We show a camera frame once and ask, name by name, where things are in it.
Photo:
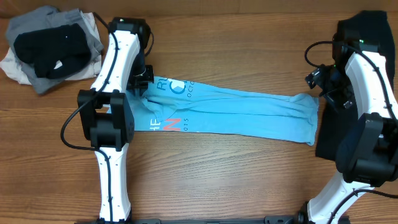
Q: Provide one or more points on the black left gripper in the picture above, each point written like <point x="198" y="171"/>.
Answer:
<point x="143" y="84"/>

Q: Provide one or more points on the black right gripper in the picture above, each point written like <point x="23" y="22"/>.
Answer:
<point x="325" y="88"/>

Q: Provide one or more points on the light blue t-shirt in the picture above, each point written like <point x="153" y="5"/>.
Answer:
<point x="187" y="106"/>

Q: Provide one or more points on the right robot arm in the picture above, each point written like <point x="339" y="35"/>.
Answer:
<point x="366" y="151"/>

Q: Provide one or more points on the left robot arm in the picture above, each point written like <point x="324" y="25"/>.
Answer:
<point x="106" y="115"/>

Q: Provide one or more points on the black garment at right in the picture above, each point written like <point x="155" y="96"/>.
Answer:
<point x="370" y="26"/>

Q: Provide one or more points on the grey folded garment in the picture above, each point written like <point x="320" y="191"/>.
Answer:
<point x="47" y="17"/>

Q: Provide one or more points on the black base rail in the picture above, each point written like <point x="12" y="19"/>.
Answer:
<point x="266" y="220"/>

